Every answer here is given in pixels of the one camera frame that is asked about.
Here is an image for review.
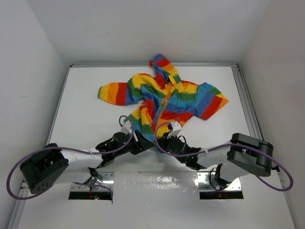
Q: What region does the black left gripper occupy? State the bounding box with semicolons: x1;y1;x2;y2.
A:
113;129;154;157

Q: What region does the rainbow striped hooded jacket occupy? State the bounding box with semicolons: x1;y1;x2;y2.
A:
98;54;228;142

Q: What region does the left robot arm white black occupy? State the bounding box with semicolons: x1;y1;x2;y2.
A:
20;131;154;194

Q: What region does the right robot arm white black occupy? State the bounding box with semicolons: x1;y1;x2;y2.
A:
156;133;274;187

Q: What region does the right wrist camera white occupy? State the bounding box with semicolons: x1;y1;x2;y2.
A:
167;121;182;138

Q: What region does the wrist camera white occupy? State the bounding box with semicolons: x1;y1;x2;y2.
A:
167;121;182;138
121;121;132;134

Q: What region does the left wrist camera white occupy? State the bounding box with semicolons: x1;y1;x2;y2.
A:
121;121;132;134

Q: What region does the silver metal base plate left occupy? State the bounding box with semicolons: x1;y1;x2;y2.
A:
70;172;114;192

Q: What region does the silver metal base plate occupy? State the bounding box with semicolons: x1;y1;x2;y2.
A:
70;172;114;192
197;171;242;194

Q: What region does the silver metal base plate right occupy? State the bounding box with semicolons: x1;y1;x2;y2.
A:
197;171;242;194

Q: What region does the aluminium frame rail back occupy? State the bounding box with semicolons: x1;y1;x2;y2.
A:
70;62;239;68

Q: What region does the aluminium frame rail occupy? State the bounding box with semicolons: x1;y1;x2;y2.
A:
231;64;263;140
70;62;239;68

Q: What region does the aluminium frame rail right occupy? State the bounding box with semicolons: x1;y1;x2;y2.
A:
231;64;263;140

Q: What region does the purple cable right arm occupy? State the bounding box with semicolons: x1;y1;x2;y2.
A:
154;123;294;191

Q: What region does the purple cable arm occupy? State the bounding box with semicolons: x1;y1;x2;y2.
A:
6;115;134;200
154;123;294;191

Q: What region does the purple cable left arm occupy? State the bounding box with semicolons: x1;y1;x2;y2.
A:
6;115;134;200

